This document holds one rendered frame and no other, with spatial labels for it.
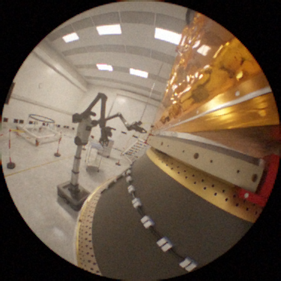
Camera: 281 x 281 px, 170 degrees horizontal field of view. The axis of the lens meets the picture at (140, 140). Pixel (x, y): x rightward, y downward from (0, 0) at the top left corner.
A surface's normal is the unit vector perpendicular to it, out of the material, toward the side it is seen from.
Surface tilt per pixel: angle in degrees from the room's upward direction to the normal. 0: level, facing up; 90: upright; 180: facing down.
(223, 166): 90
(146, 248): 62
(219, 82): 127
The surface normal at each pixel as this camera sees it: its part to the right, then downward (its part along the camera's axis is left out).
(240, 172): -0.79, -0.26
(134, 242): -0.58, -0.69
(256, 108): -0.94, -0.34
